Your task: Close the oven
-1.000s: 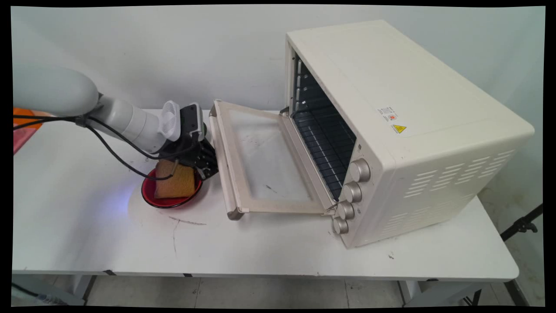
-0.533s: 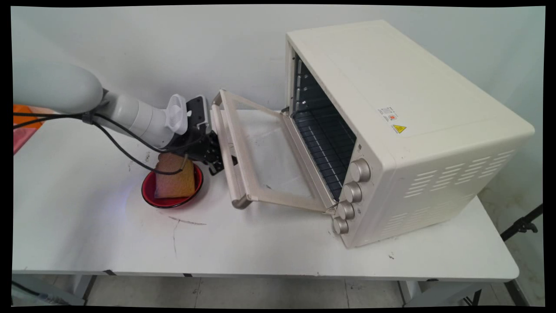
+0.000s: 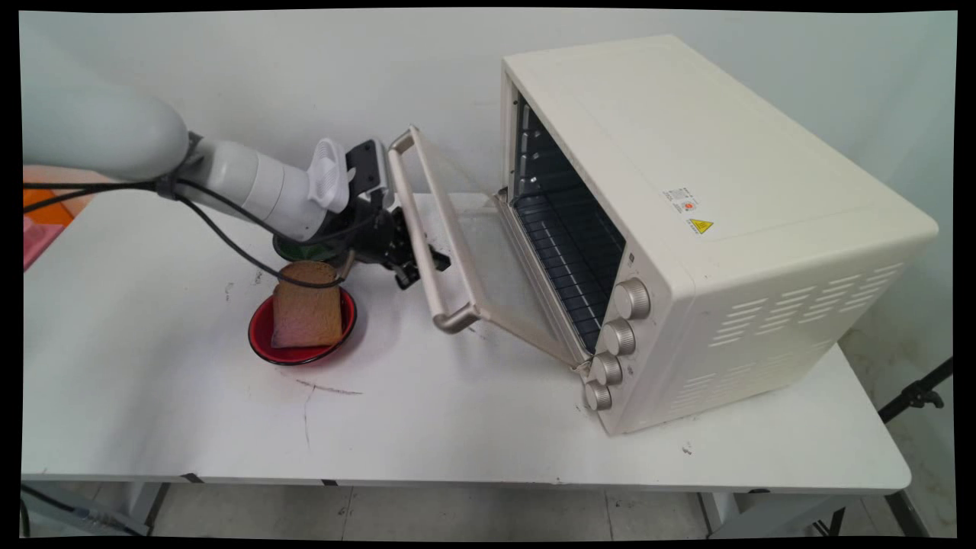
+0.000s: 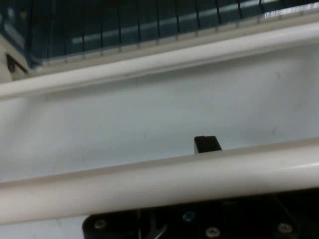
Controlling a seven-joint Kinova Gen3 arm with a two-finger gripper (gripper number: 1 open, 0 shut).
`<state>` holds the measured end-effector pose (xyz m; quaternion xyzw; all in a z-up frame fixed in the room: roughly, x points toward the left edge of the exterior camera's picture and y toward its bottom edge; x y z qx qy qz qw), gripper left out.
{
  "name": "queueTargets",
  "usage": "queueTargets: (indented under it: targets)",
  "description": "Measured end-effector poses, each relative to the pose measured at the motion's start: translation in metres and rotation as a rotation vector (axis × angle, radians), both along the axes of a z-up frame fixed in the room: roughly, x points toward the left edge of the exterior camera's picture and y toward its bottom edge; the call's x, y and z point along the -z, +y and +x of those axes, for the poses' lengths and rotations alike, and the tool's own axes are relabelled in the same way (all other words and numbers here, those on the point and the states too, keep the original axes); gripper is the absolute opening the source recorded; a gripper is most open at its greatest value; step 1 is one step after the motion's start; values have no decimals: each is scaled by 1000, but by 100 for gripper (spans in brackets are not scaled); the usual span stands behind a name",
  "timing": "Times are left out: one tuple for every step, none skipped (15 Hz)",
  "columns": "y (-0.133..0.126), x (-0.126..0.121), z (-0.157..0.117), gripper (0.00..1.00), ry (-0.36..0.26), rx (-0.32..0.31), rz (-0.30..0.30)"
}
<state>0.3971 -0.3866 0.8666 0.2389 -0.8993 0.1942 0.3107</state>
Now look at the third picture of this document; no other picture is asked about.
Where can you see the warning sticker label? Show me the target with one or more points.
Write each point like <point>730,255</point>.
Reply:
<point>688,211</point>

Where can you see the orange box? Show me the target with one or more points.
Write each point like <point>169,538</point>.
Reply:
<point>46,207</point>

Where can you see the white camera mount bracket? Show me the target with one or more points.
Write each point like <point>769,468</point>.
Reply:
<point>329,175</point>

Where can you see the brown toast slice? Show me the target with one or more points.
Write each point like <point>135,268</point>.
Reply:
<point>309,309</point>

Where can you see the grey table frame leg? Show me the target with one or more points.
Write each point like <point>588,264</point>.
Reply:
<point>770,512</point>
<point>145,503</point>

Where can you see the silver oven knob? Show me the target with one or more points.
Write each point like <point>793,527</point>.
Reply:
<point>619,337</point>
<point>597,396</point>
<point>607,369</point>
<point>632,299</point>

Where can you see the red bowl with black rim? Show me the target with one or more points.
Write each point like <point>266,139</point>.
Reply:
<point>263,335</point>

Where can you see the cream toaster oven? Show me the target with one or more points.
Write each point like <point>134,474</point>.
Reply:
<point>762,229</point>

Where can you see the metal oven rack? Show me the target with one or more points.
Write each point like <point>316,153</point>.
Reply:
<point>568,252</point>

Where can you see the black tripod leg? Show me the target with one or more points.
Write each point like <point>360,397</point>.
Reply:
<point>919,393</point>

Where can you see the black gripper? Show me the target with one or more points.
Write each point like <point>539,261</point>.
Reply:
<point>377,232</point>

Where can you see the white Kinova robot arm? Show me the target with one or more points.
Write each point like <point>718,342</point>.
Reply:
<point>229,179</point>

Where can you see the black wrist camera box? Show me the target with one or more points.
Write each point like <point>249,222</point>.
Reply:
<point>366,164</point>

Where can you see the pink box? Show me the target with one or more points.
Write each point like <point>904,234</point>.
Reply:
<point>36,242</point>

